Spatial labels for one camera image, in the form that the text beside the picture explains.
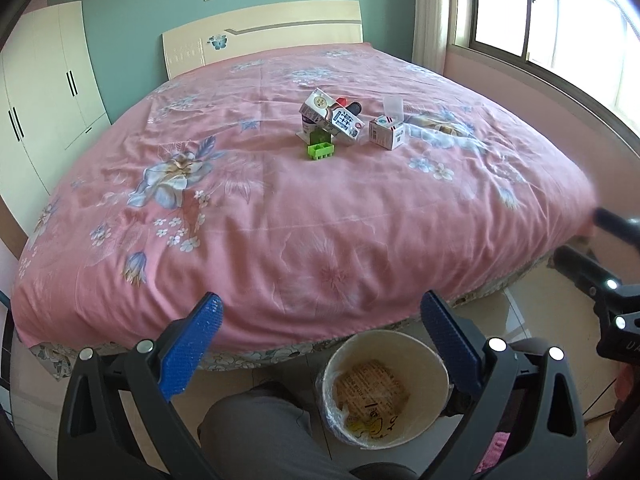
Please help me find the green plastic block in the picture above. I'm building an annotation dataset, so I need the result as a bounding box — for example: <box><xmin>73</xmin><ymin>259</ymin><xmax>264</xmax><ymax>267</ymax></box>
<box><xmin>307</xmin><ymin>129</ymin><xmax>335</xmax><ymax>160</ymax></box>

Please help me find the small white medicine box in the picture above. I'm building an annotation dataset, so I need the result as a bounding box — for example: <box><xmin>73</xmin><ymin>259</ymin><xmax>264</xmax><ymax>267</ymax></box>
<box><xmin>369</xmin><ymin>115</ymin><xmax>405</xmax><ymax>151</ymax></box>

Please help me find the white milk carton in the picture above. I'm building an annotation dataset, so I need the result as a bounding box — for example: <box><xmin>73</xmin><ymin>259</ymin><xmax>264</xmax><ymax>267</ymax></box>
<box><xmin>319</xmin><ymin>107</ymin><xmax>364</xmax><ymax>144</ymax></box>

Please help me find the clear plastic cup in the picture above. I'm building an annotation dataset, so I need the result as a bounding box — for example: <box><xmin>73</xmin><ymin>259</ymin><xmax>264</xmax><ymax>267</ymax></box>
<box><xmin>383</xmin><ymin>96</ymin><xmax>404</xmax><ymax>122</ymax></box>

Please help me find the white trash bin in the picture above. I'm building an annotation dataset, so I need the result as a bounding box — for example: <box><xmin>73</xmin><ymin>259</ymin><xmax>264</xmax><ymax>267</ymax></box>
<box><xmin>317</xmin><ymin>330</ymin><xmax>452</xmax><ymax>451</ymax></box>

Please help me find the brown paper bag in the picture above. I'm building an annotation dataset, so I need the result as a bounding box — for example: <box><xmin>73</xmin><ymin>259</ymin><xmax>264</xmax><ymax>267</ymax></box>
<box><xmin>333</xmin><ymin>360</ymin><xmax>410</xmax><ymax>441</ymax></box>

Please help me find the grey trouser leg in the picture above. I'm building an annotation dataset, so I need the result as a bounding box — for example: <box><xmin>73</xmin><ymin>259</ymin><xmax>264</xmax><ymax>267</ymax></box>
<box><xmin>197</xmin><ymin>381</ymin><xmax>418</xmax><ymax>480</ymax></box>

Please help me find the floral mattress side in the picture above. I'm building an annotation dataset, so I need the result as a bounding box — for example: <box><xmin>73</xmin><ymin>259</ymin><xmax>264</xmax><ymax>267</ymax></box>
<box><xmin>29</xmin><ymin>268</ymin><xmax>557</xmax><ymax>380</ymax></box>

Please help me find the pink floral bed sheet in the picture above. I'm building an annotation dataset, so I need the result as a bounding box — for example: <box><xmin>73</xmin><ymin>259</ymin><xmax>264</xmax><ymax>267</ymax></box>
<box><xmin>12</xmin><ymin>44</ymin><xmax>596</xmax><ymax>354</ymax></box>

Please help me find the cream wardrobe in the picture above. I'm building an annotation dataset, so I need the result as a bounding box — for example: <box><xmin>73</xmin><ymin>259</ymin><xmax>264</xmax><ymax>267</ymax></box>
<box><xmin>1</xmin><ymin>1</ymin><xmax>111</xmax><ymax>233</ymax></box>

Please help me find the cream wooden headboard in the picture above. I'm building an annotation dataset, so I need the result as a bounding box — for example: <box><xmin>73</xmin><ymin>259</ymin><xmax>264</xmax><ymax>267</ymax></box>
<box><xmin>162</xmin><ymin>0</ymin><xmax>363</xmax><ymax>79</ymax></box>

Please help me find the cream curtain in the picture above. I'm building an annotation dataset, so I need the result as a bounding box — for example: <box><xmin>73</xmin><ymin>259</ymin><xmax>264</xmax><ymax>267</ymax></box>
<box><xmin>411</xmin><ymin>0</ymin><xmax>451</xmax><ymax>75</ymax></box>

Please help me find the window with frame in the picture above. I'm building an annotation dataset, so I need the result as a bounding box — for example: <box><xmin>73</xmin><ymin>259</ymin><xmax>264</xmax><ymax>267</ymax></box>
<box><xmin>456</xmin><ymin>0</ymin><xmax>639</xmax><ymax>150</ymax></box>

